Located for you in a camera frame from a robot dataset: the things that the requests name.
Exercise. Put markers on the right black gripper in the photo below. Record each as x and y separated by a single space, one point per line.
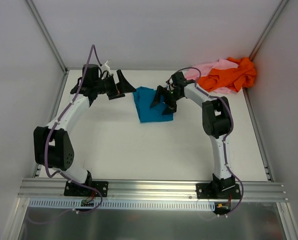
167 97

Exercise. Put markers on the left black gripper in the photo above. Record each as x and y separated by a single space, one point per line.
115 87

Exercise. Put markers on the teal blue t shirt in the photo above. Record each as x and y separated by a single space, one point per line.
143 98

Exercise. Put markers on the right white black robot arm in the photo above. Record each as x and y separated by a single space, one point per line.
217 123

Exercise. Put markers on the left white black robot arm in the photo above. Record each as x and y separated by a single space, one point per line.
52 144

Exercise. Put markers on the pink t shirt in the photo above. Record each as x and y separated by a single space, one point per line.
205 68

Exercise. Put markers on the orange t shirt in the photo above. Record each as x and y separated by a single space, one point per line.
231 73

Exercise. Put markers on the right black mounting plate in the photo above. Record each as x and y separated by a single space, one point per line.
212 191

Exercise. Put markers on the black mounting plate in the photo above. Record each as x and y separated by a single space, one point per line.
100 188
212 191

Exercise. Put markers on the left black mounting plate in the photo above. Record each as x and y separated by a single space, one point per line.
100 188

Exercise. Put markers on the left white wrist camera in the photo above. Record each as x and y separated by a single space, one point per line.
106 67

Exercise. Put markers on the left aluminium corner post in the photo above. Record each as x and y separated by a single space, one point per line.
45 33

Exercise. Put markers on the aluminium corner post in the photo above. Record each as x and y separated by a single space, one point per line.
268 27
45 33

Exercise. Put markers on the white slotted cable duct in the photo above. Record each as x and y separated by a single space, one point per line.
119 204

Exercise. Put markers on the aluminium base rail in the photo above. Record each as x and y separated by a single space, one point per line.
155 190

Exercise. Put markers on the right aluminium corner post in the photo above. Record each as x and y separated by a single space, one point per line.
268 27

